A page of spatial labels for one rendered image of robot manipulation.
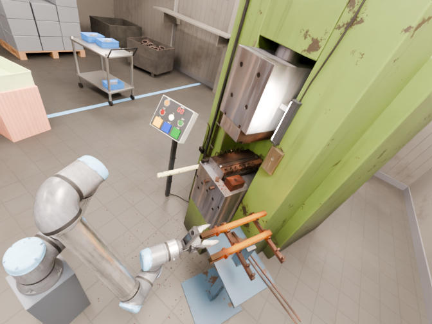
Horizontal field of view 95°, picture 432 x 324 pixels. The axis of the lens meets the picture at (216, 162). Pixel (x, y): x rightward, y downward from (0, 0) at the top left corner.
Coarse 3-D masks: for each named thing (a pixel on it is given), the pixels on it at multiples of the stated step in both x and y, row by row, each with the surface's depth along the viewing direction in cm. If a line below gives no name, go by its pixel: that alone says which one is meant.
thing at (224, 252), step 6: (258, 234) 111; (264, 234) 112; (270, 234) 113; (246, 240) 106; (252, 240) 107; (258, 240) 109; (234, 246) 102; (240, 246) 103; (246, 246) 105; (222, 252) 97; (228, 252) 99; (234, 252) 101; (210, 258) 94; (216, 258) 94
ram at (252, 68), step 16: (240, 48) 109; (256, 48) 114; (240, 64) 111; (256, 64) 102; (272, 64) 94; (288, 64) 101; (304, 64) 114; (240, 80) 113; (256, 80) 104; (272, 80) 99; (288, 80) 106; (304, 80) 113; (224, 96) 128; (240, 96) 116; (256, 96) 106; (272, 96) 108; (288, 96) 115; (224, 112) 131; (240, 112) 118; (256, 112) 110; (272, 112) 117; (240, 128) 121; (256, 128) 120; (272, 128) 129
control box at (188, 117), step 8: (160, 104) 168; (168, 104) 165; (176, 104) 163; (168, 112) 166; (176, 112) 163; (184, 112) 161; (192, 112) 158; (152, 120) 171; (168, 120) 166; (176, 120) 163; (184, 120) 161; (192, 120) 162; (160, 128) 169; (176, 128) 163; (184, 128) 161; (184, 136) 165
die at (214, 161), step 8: (232, 152) 168; (240, 152) 171; (248, 152) 172; (216, 160) 153; (224, 160) 156; (232, 160) 157; (248, 160) 162; (256, 160) 166; (216, 168) 152; (224, 168) 148; (240, 168) 153; (248, 168) 160
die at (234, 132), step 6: (222, 120) 134; (228, 120) 129; (222, 126) 135; (228, 126) 130; (234, 126) 125; (228, 132) 131; (234, 132) 126; (240, 132) 123; (258, 132) 133; (264, 132) 137; (270, 132) 141; (234, 138) 127; (240, 138) 127; (246, 138) 130; (252, 138) 134
